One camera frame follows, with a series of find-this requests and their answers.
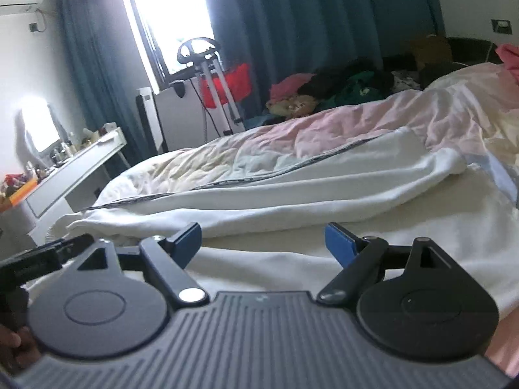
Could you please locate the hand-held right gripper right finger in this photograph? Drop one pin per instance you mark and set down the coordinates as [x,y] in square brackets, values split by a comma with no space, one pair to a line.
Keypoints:
[340,241]

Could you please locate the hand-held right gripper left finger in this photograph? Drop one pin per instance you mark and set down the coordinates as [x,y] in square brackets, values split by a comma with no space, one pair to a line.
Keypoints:
[188,237]

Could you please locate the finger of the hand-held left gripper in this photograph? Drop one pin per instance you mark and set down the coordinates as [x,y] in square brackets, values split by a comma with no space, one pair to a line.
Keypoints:
[75,247]

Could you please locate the white pants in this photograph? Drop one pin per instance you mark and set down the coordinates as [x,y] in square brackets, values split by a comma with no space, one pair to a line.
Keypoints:
[284,194]

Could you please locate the person's left hand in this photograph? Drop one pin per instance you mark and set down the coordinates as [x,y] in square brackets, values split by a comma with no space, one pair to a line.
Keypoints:
[12,340]

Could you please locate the white dressing table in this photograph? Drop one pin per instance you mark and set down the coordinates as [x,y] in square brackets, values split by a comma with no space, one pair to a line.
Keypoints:
[69,182]

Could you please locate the orange box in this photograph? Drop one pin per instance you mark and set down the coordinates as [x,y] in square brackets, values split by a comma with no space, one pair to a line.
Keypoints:
[23,191]

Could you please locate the group of cosmetic bottles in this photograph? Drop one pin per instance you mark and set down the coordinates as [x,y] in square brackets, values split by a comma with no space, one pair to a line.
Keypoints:
[65,152]

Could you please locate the white panel heater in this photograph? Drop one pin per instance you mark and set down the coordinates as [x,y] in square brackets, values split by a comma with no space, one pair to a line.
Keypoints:
[178,121]

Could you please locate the pastel patchwork quilt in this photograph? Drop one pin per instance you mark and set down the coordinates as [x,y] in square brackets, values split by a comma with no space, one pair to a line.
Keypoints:
[324,125]

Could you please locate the vanity mirror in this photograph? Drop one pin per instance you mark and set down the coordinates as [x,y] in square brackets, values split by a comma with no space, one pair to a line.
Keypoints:
[38,125]

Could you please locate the orange plush toy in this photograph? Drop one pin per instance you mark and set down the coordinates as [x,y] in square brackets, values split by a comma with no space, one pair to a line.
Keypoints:
[294,106]

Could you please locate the green garment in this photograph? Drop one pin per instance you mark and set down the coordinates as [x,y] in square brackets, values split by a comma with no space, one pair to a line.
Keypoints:
[357,91]

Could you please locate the red cloth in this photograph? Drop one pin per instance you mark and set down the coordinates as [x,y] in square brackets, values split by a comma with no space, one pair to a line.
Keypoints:
[237,83]

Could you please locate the white exercise bike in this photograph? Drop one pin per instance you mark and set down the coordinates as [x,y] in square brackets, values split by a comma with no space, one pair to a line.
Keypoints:
[215,77]

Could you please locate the pink garment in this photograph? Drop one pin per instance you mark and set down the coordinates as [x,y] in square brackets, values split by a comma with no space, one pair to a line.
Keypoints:
[288,85]

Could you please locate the black garment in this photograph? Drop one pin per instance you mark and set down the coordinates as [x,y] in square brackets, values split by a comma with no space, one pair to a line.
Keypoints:
[344,75]

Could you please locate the black and white patterned cloth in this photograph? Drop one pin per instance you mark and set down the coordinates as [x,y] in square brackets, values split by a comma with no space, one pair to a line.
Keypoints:
[405,81]

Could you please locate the narrow blue curtain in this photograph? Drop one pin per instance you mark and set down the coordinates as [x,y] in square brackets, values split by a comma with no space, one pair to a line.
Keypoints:
[93,69]

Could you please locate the brown bag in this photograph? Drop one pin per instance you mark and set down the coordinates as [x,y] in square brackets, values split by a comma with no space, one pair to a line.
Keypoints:
[432,50]

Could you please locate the wide blue curtain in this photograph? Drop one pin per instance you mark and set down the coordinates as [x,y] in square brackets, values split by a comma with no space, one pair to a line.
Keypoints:
[308,24]

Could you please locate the dark framed window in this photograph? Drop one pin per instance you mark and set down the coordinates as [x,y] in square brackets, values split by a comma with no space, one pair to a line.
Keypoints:
[170,12]

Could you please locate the black sofa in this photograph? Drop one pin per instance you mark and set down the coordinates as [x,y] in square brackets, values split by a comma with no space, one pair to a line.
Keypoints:
[470,50]

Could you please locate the pink fleece robe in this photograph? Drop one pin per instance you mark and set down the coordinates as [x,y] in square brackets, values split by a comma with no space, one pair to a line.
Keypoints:
[510,57]

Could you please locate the small dark wall socket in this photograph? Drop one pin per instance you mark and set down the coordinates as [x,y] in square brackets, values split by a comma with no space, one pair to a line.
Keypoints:
[33,27]

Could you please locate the wall socket with charger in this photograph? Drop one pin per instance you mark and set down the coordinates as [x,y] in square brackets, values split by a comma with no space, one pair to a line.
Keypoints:
[501,26]

